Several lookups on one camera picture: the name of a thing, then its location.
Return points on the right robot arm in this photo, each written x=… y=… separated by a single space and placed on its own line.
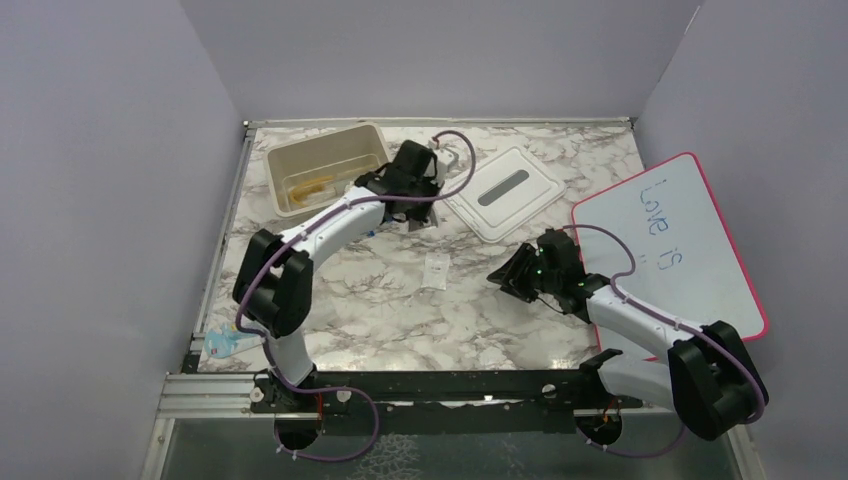
x=704 y=373

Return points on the beige plastic bin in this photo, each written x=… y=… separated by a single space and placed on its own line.
x=348 y=152

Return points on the pink framed whiteboard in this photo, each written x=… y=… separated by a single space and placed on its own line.
x=664 y=222

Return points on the clear flat plastic bag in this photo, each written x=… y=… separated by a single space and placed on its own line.
x=435 y=271

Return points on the yellow rubber tube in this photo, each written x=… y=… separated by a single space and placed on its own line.
x=301 y=192

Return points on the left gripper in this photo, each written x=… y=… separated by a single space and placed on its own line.
x=420 y=214

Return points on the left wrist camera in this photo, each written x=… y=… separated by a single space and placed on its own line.
x=446 y=160

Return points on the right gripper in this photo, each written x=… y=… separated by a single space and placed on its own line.
x=509 y=276

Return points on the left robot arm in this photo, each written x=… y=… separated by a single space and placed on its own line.
x=274 y=285

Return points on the white plastic lid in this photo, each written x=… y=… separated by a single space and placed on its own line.
x=506 y=190

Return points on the blue item in bag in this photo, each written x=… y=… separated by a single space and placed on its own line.
x=225 y=341

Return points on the black base frame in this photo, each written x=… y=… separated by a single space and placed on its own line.
x=440 y=402

